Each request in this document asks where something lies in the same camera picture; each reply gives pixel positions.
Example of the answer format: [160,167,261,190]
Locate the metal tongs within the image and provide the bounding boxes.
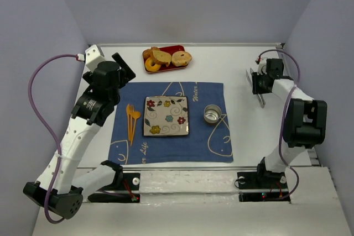
[246,68,266,108]

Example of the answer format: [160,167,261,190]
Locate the pale speckled bagel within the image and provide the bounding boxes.
[171,51,192,67]

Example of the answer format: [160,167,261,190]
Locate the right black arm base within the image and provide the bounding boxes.
[234,171,291,202]

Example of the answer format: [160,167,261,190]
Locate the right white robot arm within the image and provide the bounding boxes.
[251,59,327,181]

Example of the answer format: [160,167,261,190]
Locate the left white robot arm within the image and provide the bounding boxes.
[23,52,136,224]

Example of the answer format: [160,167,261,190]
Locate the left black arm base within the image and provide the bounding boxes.
[87,172,140,203]

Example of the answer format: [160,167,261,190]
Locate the sliced bread loaf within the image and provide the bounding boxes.
[150,50,172,67]

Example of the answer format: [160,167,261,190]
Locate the yellow glazed donut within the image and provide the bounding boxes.
[144,57,161,72]

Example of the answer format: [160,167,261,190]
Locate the brown croissant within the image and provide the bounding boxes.
[142,47,160,60]

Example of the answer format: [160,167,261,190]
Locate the orange plastic fork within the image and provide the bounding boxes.
[128,104,134,141]

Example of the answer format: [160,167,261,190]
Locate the orange plastic spoon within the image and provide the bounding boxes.
[131,111,141,145]

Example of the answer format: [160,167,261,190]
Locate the red rectangular tray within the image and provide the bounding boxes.
[143,45,188,74]

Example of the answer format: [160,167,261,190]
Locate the square floral ceramic plate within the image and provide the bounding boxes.
[143,96,189,137]

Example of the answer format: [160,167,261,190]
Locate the small metal cup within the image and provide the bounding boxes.
[204,104,222,124]

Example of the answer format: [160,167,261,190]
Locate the blue cloth placemat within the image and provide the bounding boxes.
[108,82,233,165]

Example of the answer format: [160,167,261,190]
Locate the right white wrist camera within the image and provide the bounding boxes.
[256,57,268,75]

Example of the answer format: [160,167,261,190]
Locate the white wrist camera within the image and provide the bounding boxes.
[76,45,106,72]
[256,57,268,75]

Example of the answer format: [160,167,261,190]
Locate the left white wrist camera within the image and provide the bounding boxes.
[76,45,106,72]

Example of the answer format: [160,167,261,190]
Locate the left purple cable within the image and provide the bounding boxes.
[27,54,80,223]

